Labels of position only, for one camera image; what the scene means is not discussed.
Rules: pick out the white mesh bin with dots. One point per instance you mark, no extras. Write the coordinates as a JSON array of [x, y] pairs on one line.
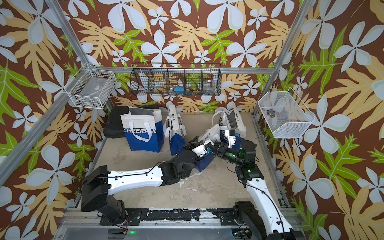
[[285, 113]]

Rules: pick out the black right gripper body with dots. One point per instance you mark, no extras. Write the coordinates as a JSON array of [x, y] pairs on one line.
[[223, 151]]

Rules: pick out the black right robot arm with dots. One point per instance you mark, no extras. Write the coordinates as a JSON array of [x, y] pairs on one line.
[[264, 219]]

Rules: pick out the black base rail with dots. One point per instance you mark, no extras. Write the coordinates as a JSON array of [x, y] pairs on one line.
[[226, 216]]

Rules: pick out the narrow takeout bag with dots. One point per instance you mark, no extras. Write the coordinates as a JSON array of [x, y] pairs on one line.
[[174, 130]]

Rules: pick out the black plastic tool case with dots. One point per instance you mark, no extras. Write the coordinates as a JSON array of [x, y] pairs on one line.
[[114, 127]]

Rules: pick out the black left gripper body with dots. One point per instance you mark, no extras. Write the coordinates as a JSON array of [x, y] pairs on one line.
[[188, 146]]

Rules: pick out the white wire basket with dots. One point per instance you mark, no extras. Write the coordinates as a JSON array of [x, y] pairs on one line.
[[91, 87]]

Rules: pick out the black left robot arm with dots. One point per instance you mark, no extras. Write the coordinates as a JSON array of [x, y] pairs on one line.
[[100, 186]]

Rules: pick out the black wire basket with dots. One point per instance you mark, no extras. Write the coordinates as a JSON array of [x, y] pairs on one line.
[[164, 79]]

